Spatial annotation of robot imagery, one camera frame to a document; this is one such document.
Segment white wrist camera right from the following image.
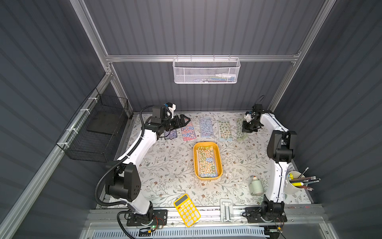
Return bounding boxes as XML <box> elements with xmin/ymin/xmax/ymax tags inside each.
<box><xmin>244</xmin><ymin>111</ymin><xmax>253</xmax><ymax>123</ymax></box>

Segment purple sticker sheet black border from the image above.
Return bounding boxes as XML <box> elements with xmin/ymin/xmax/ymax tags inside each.
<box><xmin>164</xmin><ymin>129</ymin><xmax>178</xmax><ymax>140</ymax></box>

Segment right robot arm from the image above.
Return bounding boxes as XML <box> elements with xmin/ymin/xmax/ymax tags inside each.
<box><xmin>242</xmin><ymin>104</ymin><xmax>297</xmax><ymax>221</ymax></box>

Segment pens in cup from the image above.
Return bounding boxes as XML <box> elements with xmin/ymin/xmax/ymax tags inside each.
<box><xmin>287</xmin><ymin>167</ymin><xmax>321</xmax><ymax>192</ymax></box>

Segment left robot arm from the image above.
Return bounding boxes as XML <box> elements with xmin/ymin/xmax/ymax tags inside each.
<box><xmin>94</xmin><ymin>102</ymin><xmax>191</xmax><ymax>220</ymax></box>

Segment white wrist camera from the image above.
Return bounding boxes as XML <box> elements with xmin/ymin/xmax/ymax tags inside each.
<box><xmin>164</xmin><ymin>102</ymin><xmax>176</xmax><ymax>119</ymax></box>
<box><xmin>244</xmin><ymin>111</ymin><xmax>253</xmax><ymax>123</ymax></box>

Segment black wire basket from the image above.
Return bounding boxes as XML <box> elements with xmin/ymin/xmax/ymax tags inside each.
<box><xmin>56</xmin><ymin>91</ymin><xmax>129</xmax><ymax>163</ymax></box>

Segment yellow calculator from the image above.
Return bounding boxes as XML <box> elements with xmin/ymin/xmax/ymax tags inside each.
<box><xmin>174</xmin><ymin>194</ymin><xmax>201</xmax><ymax>228</ymax></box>

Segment pale green bottle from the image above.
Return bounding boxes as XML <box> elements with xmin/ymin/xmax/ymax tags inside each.
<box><xmin>249</xmin><ymin>176</ymin><xmax>265</xmax><ymax>196</ymax></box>

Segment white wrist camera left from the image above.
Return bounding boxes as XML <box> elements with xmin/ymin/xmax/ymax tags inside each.
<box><xmin>164</xmin><ymin>102</ymin><xmax>176</xmax><ymax>119</ymax></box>

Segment pale blue jewel sticker sheet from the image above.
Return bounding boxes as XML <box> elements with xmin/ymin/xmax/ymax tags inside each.
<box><xmin>200</xmin><ymin>118</ymin><xmax>214</xmax><ymax>138</ymax></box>

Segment white metal bracket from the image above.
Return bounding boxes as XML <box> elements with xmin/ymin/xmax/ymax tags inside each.
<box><xmin>220</xmin><ymin>199</ymin><xmax>233</xmax><ymax>223</ymax></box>

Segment orange tiny animal sticker sheet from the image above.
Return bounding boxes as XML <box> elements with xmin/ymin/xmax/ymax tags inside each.
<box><xmin>197</xmin><ymin>146</ymin><xmax>218</xmax><ymax>178</ymax></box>

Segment green dinosaur sticker sheet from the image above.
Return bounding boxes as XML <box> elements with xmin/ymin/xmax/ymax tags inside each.
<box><xmin>218</xmin><ymin>120</ymin><xmax>233</xmax><ymax>141</ymax></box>

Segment items in white basket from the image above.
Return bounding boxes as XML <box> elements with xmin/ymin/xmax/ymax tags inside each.
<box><xmin>195</xmin><ymin>73</ymin><xmax>237</xmax><ymax>83</ymax></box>

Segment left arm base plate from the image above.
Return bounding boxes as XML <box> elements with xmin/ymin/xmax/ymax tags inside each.
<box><xmin>125</xmin><ymin>209</ymin><xmax>168</xmax><ymax>227</ymax></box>

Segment white pen cup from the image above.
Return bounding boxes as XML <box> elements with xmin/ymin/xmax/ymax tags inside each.
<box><xmin>284</xmin><ymin>171</ymin><xmax>302</xmax><ymax>195</ymax></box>

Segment yellow storage tray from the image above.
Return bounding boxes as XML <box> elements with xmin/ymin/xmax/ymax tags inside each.
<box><xmin>193</xmin><ymin>141</ymin><xmax>223</xmax><ymax>181</ymax></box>

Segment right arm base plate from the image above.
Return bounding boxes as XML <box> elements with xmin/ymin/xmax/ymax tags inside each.
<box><xmin>241</xmin><ymin>207</ymin><xmax>287</xmax><ymax>224</ymax></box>

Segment white wire basket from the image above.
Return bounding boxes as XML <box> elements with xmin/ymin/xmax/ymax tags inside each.
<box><xmin>172</xmin><ymin>57</ymin><xmax>241</xmax><ymax>84</ymax></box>

